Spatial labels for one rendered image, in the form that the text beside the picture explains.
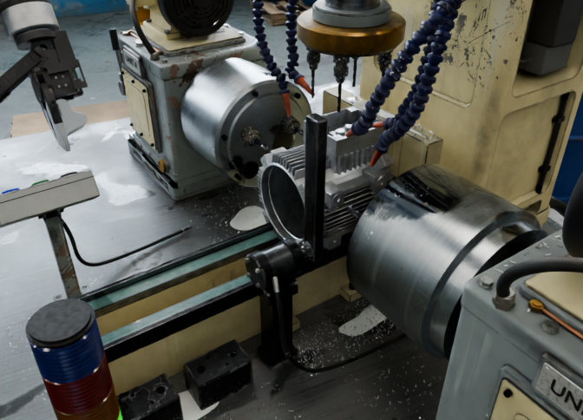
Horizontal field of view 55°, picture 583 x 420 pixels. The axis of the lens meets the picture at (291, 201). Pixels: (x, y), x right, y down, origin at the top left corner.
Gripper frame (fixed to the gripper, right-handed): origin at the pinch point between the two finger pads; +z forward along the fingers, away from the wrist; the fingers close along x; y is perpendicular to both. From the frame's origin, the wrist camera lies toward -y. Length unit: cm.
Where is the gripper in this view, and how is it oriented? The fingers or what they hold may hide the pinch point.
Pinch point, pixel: (62, 145)
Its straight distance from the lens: 110.7
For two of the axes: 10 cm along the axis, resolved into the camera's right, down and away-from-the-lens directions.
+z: 3.1, 9.5, 0.9
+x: -4.7, 0.7, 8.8
